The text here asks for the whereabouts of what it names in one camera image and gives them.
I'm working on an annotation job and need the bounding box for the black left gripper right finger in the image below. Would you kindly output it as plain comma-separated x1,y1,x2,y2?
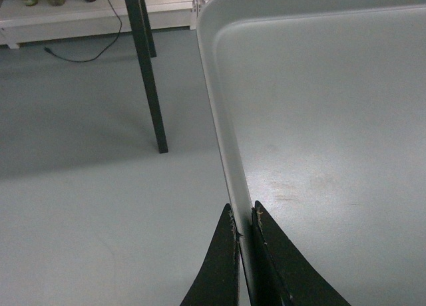
252,201,349,305

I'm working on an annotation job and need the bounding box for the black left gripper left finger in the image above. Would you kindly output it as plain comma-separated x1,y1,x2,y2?
180,204,240,306

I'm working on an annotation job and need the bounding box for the grey-silver rectangular tray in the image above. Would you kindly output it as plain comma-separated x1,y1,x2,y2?
196,0,425,305

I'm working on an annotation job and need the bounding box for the black table leg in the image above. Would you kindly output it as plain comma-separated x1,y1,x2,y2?
125,0,168,154

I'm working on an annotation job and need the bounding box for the black power cable on floor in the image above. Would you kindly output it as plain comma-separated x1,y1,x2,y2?
45,0,122,63

